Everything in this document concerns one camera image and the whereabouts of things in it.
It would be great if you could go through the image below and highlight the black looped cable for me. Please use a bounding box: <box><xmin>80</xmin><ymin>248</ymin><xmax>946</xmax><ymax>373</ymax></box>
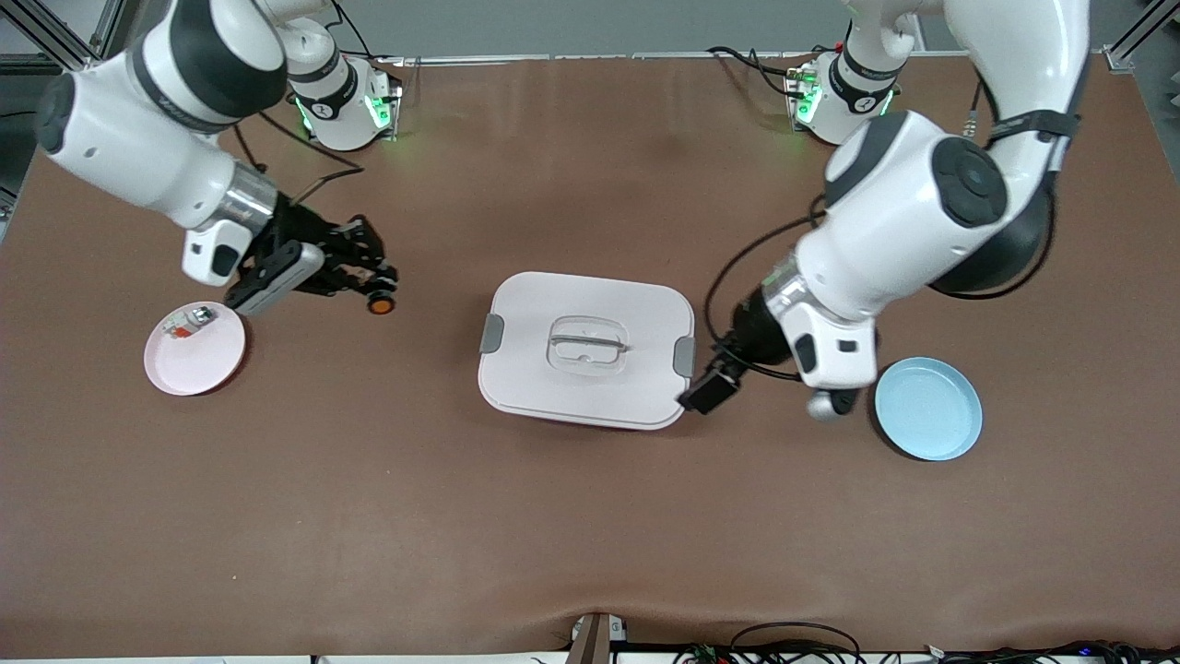
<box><xmin>728</xmin><ymin>622</ymin><xmax>864</xmax><ymax>664</ymax></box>

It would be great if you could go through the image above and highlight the brown metal clamp bracket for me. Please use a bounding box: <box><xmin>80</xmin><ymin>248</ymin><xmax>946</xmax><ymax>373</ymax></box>
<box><xmin>567</xmin><ymin>611</ymin><xmax>630</xmax><ymax>664</ymax></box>

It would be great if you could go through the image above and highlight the black base cable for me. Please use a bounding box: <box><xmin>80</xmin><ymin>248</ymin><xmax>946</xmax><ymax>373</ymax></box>
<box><xmin>327</xmin><ymin>0</ymin><xmax>399</xmax><ymax>65</ymax></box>
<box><xmin>705</xmin><ymin>44</ymin><xmax>835</xmax><ymax>98</ymax></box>

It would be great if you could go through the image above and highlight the small white orange connector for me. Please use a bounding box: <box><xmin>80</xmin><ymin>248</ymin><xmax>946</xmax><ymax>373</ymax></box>
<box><xmin>161</xmin><ymin>307</ymin><xmax>218</xmax><ymax>340</ymax></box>

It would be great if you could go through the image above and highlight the black right base cable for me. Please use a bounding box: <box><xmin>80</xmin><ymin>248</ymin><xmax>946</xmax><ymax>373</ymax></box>
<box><xmin>327</xmin><ymin>0</ymin><xmax>399</xmax><ymax>65</ymax></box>

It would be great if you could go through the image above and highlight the light blue round plate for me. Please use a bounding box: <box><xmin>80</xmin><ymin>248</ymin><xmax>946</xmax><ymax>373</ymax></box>
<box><xmin>874</xmin><ymin>357</ymin><xmax>984</xmax><ymax>462</ymax></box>

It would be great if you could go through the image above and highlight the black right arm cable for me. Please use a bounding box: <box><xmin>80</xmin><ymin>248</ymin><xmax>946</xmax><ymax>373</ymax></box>
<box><xmin>230</xmin><ymin>111</ymin><xmax>366</xmax><ymax>200</ymax></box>

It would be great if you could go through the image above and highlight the metal table edge rail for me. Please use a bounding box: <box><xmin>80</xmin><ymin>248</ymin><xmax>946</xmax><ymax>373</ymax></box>
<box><xmin>369</xmin><ymin>51</ymin><xmax>978</xmax><ymax>71</ymax></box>

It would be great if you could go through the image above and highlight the black cable bundle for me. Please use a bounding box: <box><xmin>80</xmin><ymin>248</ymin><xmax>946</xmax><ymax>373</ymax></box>
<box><xmin>922</xmin><ymin>640</ymin><xmax>1180</xmax><ymax>664</ymax></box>

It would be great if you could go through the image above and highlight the white lidded storage box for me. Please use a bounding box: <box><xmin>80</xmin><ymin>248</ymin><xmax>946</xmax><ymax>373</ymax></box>
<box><xmin>477</xmin><ymin>270</ymin><xmax>697</xmax><ymax>432</ymax></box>

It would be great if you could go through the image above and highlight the aluminium frame profile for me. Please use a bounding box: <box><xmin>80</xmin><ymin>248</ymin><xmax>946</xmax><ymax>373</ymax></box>
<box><xmin>1104</xmin><ymin>0</ymin><xmax>1180</xmax><ymax>73</ymax></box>
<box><xmin>0</xmin><ymin>0</ymin><xmax>125</xmax><ymax>79</ymax></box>

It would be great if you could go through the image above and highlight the black left base cable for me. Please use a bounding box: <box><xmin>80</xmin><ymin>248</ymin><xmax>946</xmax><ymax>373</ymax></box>
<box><xmin>705</xmin><ymin>44</ymin><xmax>835</xmax><ymax>98</ymax></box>

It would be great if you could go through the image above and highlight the pink round plate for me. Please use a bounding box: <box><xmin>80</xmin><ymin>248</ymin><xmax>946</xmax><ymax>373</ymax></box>
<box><xmin>144</xmin><ymin>301</ymin><xmax>247</xmax><ymax>397</ymax></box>

